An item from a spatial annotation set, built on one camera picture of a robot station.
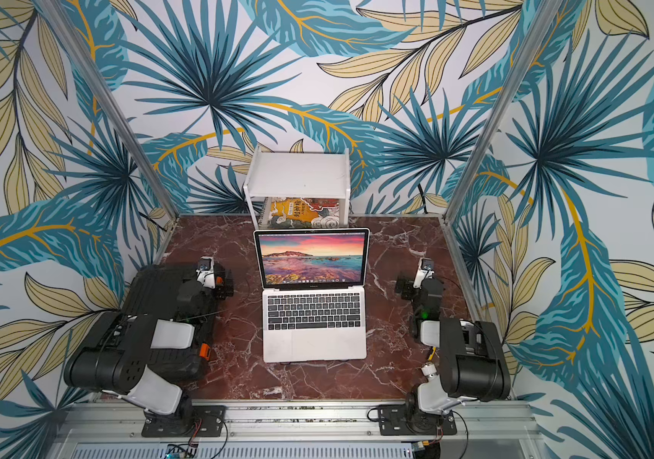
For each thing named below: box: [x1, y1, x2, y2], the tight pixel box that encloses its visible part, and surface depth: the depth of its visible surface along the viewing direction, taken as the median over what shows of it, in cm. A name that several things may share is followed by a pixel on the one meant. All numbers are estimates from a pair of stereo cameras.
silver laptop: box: [253, 227, 371, 363], surface depth 85 cm
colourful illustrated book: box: [258, 196, 341, 229], surface depth 95 cm
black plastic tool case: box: [122, 263, 220, 381], surface depth 83 cm
